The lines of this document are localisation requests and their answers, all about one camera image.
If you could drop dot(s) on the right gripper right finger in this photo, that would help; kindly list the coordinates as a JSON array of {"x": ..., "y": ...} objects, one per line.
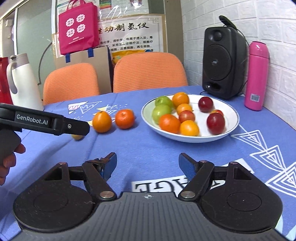
[{"x": 231, "y": 197}]

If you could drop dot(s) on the blue patterned tablecloth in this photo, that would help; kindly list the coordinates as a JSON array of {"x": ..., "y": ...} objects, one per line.
[{"x": 147, "y": 161}]

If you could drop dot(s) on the red-orange tangerine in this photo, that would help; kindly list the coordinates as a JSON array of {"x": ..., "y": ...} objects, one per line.
[
  {"x": 169, "y": 123},
  {"x": 124, "y": 119}
]

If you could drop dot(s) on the red-orange tangerine in plate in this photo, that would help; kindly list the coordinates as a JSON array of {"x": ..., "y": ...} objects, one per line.
[{"x": 169, "y": 123}]

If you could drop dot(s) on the green apple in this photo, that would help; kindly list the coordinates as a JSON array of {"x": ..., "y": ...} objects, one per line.
[
  {"x": 159, "y": 111},
  {"x": 164, "y": 100}
]

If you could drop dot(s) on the black speaker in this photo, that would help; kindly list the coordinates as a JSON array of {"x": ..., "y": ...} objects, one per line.
[{"x": 224, "y": 60}]

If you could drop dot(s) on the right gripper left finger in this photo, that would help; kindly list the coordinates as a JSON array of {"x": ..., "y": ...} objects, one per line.
[{"x": 64, "y": 197}]

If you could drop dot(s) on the green apple rear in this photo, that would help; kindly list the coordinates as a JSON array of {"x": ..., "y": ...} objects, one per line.
[{"x": 164, "y": 100}]

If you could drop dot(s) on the orange chair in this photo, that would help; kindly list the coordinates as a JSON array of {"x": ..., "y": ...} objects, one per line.
[
  {"x": 148, "y": 70},
  {"x": 70, "y": 82}
]

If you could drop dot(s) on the right orange chair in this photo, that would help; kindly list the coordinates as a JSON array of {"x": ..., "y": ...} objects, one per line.
[{"x": 148, "y": 70}]

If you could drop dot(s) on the small tan longan fruit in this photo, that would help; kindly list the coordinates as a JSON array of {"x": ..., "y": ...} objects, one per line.
[{"x": 77, "y": 137}]

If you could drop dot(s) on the green apple front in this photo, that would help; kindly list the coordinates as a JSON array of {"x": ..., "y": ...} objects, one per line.
[{"x": 159, "y": 111}]

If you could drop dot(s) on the orange at plate rear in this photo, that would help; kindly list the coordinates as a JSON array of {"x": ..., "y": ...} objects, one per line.
[{"x": 180, "y": 98}]

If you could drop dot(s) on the pink tote bag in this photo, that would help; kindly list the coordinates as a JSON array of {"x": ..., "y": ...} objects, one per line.
[{"x": 78, "y": 27}]

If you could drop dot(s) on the white round plate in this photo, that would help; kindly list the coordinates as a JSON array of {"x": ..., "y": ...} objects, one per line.
[{"x": 231, "y": 117}]

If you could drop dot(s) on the yellow-orange orange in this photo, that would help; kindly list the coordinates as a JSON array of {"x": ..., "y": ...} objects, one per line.
[{"x": 102, "y": 122}]

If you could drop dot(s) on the red-yellow apple centre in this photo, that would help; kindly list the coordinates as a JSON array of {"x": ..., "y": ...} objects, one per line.
[{"x": 186, "y": 115}]

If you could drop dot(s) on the yellow orange plate front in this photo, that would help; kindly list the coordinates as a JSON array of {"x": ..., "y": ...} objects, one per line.
[{"x": 189, "y": 128}]

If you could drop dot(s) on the dark red plum front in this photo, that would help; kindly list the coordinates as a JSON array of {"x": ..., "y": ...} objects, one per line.
[{"x": 215, "y": 123}]

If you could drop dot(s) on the red object at left edge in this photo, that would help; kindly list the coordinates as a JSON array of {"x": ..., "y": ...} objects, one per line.
[{"x": 5, "y": 95}]

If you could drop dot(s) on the left orange chair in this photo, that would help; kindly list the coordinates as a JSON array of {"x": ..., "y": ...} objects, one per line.
[{"x": 70, "y": 82}]

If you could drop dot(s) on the small red-yellow apple right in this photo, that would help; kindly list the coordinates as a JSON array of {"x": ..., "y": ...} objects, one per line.
[{"x": 217, "y": 111}]

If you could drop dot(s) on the pink thermos bottle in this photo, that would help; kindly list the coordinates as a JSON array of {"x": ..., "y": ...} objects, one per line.
[{"x": 258, "y": 67}]

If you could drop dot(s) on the dark red plum rear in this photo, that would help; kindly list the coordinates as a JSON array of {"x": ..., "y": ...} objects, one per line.
[{"x": 205, "y": 104}]

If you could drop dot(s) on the person's left hand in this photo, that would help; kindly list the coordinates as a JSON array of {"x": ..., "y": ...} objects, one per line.
[{"x": 10, "y": 161}]

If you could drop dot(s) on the white kettle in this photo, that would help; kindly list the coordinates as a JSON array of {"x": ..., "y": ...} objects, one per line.
[{"x": 22, "y": 83}]

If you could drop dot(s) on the white poster with Chinese text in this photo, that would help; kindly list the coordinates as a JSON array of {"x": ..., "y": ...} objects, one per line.
[{"x": 128, "y": 33}]

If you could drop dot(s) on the small orange in plate centre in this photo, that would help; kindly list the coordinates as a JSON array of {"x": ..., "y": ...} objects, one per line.
[{"x": 183, "y": 107}]

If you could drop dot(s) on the dark red plum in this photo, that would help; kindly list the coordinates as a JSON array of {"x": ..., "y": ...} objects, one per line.
[
  {"x": 205, "y": 104},
  {"x": 215, "y": 123}
]

